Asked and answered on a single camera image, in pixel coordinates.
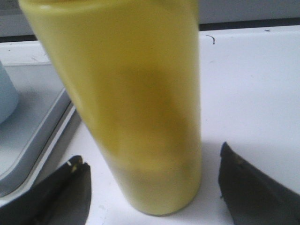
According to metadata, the light blue cup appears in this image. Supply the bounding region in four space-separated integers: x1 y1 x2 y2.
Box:
0 62 19 123

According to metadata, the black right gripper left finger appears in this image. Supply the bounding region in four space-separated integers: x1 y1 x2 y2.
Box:
0 155 92 225

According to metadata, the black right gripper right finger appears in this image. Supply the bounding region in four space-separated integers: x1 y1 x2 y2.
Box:
218 142 300 225

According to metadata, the yellow squeeze bottle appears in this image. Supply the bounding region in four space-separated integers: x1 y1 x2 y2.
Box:
19 0 201 215

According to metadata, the grey kitchen scale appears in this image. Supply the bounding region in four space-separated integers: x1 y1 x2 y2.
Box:
0 64 71 198

